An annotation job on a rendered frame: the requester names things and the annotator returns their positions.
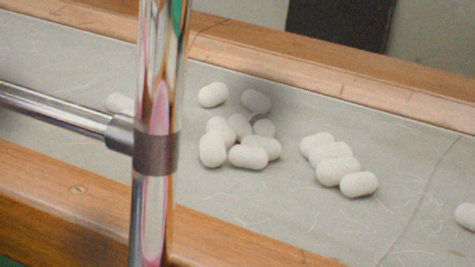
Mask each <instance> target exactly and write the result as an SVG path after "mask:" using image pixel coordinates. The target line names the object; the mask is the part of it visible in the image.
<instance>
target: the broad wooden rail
mask: <svg viewBox="0 0 475 267"><path fill-rule="evenodd" d="M0 8H1V9H4V10H8V11H11V12H14V13H20V14H21V15H24V16H30V17H33V18H36V19H43V20H45V21H48V22H55V23H56V24H59V25H65V26H68V27H71V28H73V29H79V30H81V31H84V32H91V33H94V34H96V35H103V36H106V37H108V38H114V39H116V40H119V41H123V42H127V43H130V44H133V45H137V27H138V8H139V0H0ZM187 59H193V60H196V61H198V62H201V63H207V64H211V65H213V66H215V67H221V68H224V69H227V70H234V71H237V72H240V73H243V74H246V75H251V76H254V77H257V78H260V79H266V80H268V81H271V82H274V83H282V84H285V85H287V86H290V87H296V88H299V89H302V90H304V91H310V92H313V93H316V94H319V95H325V96H329V97H332V98H334V99H340V100H342V101H345V102H349V103H354V104H356V105H360V106H362V107H365V108H373V109H375V110H378V111H384V112H386V113H390V114H392V115H397V116H400V117H403V118H406V119H411V120H414V121H419V122H421V123H427V124H429V125H432V126H435V127H441V128H444V129H445V130H449V131H454V132H457V133H460V134H467V135H470V136H473V137H475V79H474V78H471V77H469V76H466V75H458V74H455V73H453V72H450V71H447V70H438V69H435V68H432V67H425V66H422V65H419V64H417V63H414V62H406V61H403V60H401V59H398V58H391V57H385V56H383V55H380V54H373V53H370V52H367V51H364V50H361V49H354V48H351V47H348V46H345V45H338V44H333V43H330V42H327V41H320V40H317V39H314V38H311V37H304V36H301V35H298V34H295V33H292V32H282V31H280V30H277V29H270V28H266V27H264V26H261V25H254V24H250V23H248V22H245V21H242V20H234V19H230V18H227V17H219V16H216V15H213V14H207V13H204V12H200V11H197V10H192V16H191V25H190V34H189V44H188V52H187Z"/></svg>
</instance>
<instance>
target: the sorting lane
mask: <svg viewBox="0 0 475 267"><path fill-rule="evenodd" d="M136 57H137V45H135V44H130V43H127V42H123V41H119V40H116V39H114V38H108V37H106V36H103V35H96V34H94V33H91V32H84V31H81V30H79V29H73V28H71V27H68V26H65V25H59V24H56V23H55V22H48V21H45V20H43V19H36V18H33V17H30V16H24V15H21V14H20V13H14V12H11V11H8V10H4V9H1V8H0V79H5V80H7V81H9V82H12V83H18V84H20V85H22V86H27V87H29V88H32V89H35V90H38V91H40V92H43V93H48V94H50V95H53V96H58V97H60V98H63V99H66V100H70V101H72V102H74V103H77V104H82V105H85V106H87V107H89V108H95V109H98V110H100V111H105V112H107V113H109V114H112V115H116V114H117V113H116V112H113V111H110V110H109V108H108V106H107V99H108V97H109V96H110V95H111V94H113V93H120V94H122V95H125V96H127V97H129V98H132V99H133V100H135V73H136ZM211 83H224V84H225V85H226V87H227V89H228V96H227V98H226V100H225V101H224V102H223V103H219V104H218V105H216V106H215V107H210V108H207V107H203V106H202V105H201V104H200V102H199V91H200V90H201V89H202V88H203V87H204V86H208V85H210V84H211ZM248 90H254V91H258V92H259V93H261V94H262V95H266V97H268V98H269V99H270V100H271V109H270V110H269V111H268V112H267V113H266V115H268V117H269V118H270V119H271V121H272V122H273V123H274V125H275V136H274V138H275V139H276V140H277V141H278V143H279V144H280V145H281V153H280V155H279V156H278V158H277V159H275V160H271V161H268V162H267V163H266V166H264V167H263V168H262V169H260V170H254V169H251V168H245V167H238V166H235V165H234V164H232V163H231V161H230V159H229V157H228V155H229V151H230V150H231V148H232V147H233V146H237V145H240V144H241V143H239V142H238V141H235V144H233V145H232V146H231V147H229V148H226V149H225V151H226V159H225V161H224V162H223V164H222V165H220V166H217V167H214V168H213V167H209V166H206V165H204V164H203V163H202V161H201V159H200V157H199V140H200V138H202V136H203V135H204V134H206V133H207V131H206V126H207V122H208V121H209V119H211V118H214V117H217V116H218V117H222V118H224V119H226V121H227V120H228V119H229V118H230V117H231V116H232V115H233V114H243V116H245V117H246V118H247V119H248V118H249V117H250V115H251V114H253V113H255V112H253V111H251V110H249V109H247V108H246V107H244V106H243V103H242V101H241V97H242V95H243V93H244V92H245V91H248ZM322 132H325V133H328V134H331V135H332V136H333V139H334V142H344V143H345V144H347V145H348V146H349V147H350V148H351V150H352V151H353V158H356V160H357V161H359V162H360V167H361V171H360V172H371V173H374V174H375V176H376V177H377V179H378V188H377V189H376V190H375V191H374V192H373V193H371V194H369V195H364V196H360V197H346V196H345V195H344V194H343V193H342V192H341V191H340V184H338V185H332V186H328V185H323V184H322V183H321V182H319V181H318V180H317V176H316V170H315V169H314V167H313V166H311V165H310V161H309V159H307V158H306V157H305V156H304V155H303V154H302V153H301V151H300V144H301V142H302V139H303V138H305V137H306V136H310V135H314V134H319V133H322ZM0 138H5V139H6V140H7V141H10V142H14V143H16V144H18V145H21V146H26V147H27V148H29V149H34V150H36V151H38V152H40V153H44V154H46V155H48V156H50V157H54V158H56V159H59V160H62V161H66V162H68V163H69V164H72V165H76V166H78V167H81V168H82V169H87V170H88V171H90V172H94V173H98V174H100V175H103V176H104V177H109V178H110V179H112V180H114V181H119V182H121V183H123V184H127V185H131V169H132V158H130V157H128V156H125V155H123V154H119V153H117V152H114V151H113V150H108V149H107V147H106V145H105V144H104V143H102V142H98V141H95V140H93V139H91V138H86V137H84V136H81V135H79V134H76V133H72V132H70V131H65V130H62V129H60V128H58V127H54V126H52V125H49V124H47V123H43V122H41V121H38V120H33V119H31V118H28V117H26V116H22V115H20V114H18V113H16V112H11V111H9V110H7V109H4V108H0ZM175 203H178V204H180V205H183V206H187V207H189V208H191V209H193V210H198V211H200V212H203V213H207V214H209V215H211V216H212V217H217V218H219V219H221V220H223V221H226V222H230V223H233V224H234V225H239V226H242V227H243V228H246V229H251V230H252V231H254V232H256V233H260V234H263V235H266V236H270V237H273V238H274V239H276V240H281V241H282V242H285V243H287V244H291V245H293V246H295V247H297V248H303V249H305V250H309V251H312V252H313V253H315V254H320V255H321V256H324V257H326V258H330V259H332V260H334V261H339V262H342V263H343V264H348V265H350V266H352V267H475V232H474V231H472V230H469V229H468V228H467V227H465V226H462V225H461V224H460V223H457V220H456V218H455V211H456V209H457V207H458V205H462V204H463V203H472V204H475V137H473V136H470V135H467V134H462V133H457V132H454V131H449V130H445V129H444V128H441V127H435V126H432V125H429V124H427V123H421V122H419V121H414V120H411V119H406V118H403V117H400V116H397V115H392V114H390V113H386V112H384V111H378V110H375V109H373V108H365V107H362V106H360V105H356V104H354V103H349V102H345V101H342V100H340V99H334V98H332V97H329V96H325V95H319V94H316V93H313V92H310V91H304V90H302V89H299V88H296V87H290V86H287V85H285V84H282V83H274V82H271V81H268V80H266V79H260V78H257V77H254V76H251V75H246V74H243V73H240V72H237V71H234V70H227V69H224V68H221V67H215V66H213V65H211V64H207V63H201V62H198V61H196V60H193V59H188V60H187V71H186V88H185V97H184V106H183V124H182V133H181V143H180V151H179V170H178V178H177V187H176V197H175Z"/></svg>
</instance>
